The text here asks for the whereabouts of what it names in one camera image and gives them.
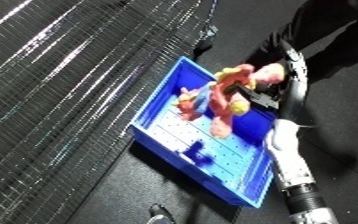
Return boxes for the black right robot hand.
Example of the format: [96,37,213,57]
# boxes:
[234,39,311,122]

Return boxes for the pink soft toy blue wing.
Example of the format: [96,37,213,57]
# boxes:
[171,62,288,140]

